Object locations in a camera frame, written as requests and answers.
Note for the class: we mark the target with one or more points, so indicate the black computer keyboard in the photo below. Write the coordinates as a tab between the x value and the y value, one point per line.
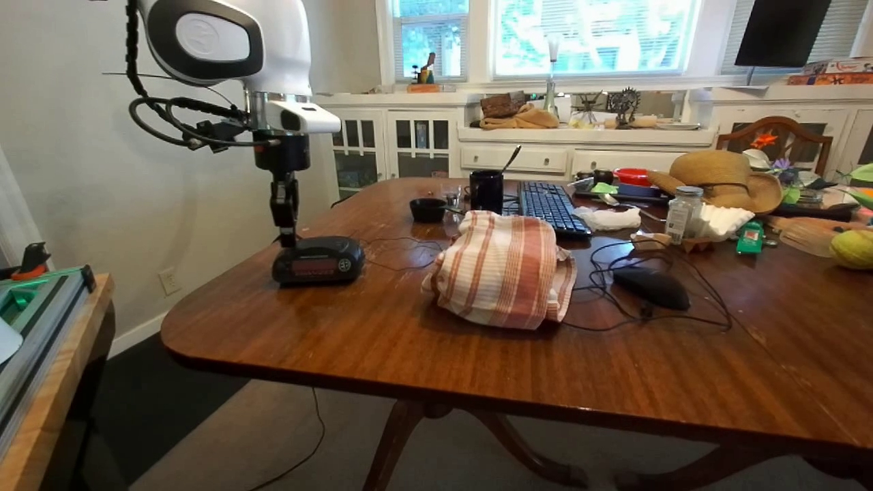
549	203

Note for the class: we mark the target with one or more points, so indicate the small black bowl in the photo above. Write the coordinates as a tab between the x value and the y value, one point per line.
426	212

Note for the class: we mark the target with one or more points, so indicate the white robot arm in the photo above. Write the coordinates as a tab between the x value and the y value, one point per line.
267	48

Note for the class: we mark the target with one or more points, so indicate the small clear glass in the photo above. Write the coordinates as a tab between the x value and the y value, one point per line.
454	213

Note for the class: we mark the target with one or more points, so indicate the black mug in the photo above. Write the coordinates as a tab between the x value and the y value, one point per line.
488	190

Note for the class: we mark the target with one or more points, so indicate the clear plastic bottle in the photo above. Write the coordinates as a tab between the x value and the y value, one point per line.
684	213

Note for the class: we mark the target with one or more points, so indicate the wooden dining chair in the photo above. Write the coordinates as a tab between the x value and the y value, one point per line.
781	138

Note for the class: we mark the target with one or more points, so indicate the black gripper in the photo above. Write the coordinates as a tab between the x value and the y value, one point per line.
283	157

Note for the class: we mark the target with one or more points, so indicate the black computer mouse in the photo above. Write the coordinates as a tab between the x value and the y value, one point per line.
657	288

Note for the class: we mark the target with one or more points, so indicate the straw hat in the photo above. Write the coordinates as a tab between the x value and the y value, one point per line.
725	178

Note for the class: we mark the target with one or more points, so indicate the red striped folded cloth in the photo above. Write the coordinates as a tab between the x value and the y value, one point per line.
504	270

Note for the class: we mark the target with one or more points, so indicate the white sideboard cabinet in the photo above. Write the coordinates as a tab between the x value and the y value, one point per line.
444	134

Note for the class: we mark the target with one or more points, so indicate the black alarm clock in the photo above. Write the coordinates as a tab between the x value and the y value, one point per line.
317	261

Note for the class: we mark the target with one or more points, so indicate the red bowl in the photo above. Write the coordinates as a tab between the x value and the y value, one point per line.
632	176

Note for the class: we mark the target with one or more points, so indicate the green box on stand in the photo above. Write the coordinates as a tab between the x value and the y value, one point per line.
32	318

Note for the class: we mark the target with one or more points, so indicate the black television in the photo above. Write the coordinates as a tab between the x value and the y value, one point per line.
781	34

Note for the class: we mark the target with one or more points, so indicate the yellow green ball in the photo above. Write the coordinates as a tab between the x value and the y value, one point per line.
856	250

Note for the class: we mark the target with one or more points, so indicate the white crumpled paper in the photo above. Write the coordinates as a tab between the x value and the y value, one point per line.
608	219

